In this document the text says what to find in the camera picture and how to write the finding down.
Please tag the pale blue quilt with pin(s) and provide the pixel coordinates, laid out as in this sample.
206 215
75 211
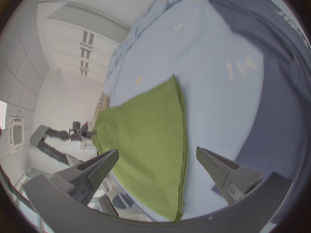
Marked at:
150 16

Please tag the bed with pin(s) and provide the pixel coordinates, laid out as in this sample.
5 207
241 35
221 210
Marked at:
218 105

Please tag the ceiling light panel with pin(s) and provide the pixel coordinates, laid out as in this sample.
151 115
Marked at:
3 113

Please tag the round woven basket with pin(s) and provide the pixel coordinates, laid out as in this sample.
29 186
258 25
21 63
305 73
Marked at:
100 105

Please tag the white wardrobe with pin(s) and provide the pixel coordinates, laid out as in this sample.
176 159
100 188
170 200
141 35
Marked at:
68 37

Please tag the dark blue T-shirt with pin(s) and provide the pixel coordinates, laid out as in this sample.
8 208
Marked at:
286 81

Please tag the white ceiling air vent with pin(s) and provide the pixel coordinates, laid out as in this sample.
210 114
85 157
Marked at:
17 133

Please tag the green shorts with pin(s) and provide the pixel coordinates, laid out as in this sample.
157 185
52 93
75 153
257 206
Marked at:
150 142

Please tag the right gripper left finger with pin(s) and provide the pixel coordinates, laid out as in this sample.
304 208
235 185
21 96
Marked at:
82 176

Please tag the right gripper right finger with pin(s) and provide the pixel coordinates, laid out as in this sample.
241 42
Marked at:
233 176

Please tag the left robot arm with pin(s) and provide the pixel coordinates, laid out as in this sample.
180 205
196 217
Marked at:
40 135

